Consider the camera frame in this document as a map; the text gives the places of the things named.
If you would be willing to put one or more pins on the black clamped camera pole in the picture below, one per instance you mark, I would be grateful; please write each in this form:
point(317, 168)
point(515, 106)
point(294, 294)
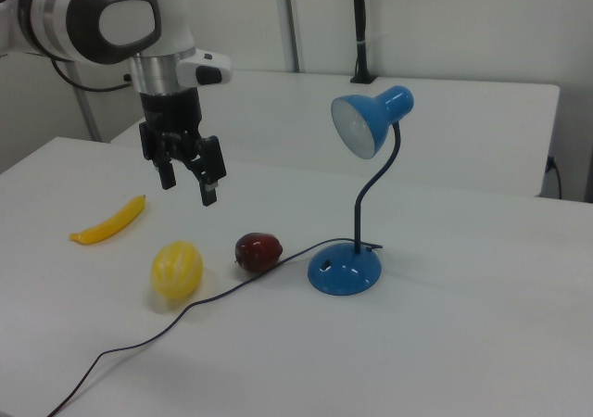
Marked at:
point(359, 18)

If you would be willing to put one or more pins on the blue gooseneck desk lamp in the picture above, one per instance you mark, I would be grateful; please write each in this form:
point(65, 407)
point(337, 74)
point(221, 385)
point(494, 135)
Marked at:
point(352, 269)

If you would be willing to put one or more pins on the yellow striped melon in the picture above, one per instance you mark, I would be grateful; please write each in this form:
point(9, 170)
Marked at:
point(176, 271)

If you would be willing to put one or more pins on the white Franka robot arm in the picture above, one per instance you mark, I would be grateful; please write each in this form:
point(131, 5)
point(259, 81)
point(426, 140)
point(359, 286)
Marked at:
point(55, 14)

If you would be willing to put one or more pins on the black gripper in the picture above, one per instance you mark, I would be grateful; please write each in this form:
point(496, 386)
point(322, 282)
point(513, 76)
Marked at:
point(171, 111)

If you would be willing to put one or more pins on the white adjacent table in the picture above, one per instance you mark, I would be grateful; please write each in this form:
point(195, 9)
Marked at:
point(463, 134)

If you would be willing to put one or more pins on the grey metal partition post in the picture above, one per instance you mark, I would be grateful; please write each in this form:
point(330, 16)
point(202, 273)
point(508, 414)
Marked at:
point(292, 18)

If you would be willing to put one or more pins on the dark red apple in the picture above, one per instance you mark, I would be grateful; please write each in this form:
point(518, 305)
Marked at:
point(257, 252)

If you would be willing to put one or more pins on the yellow banana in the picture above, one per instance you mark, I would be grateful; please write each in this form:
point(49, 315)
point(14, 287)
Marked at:
point(116, 222)

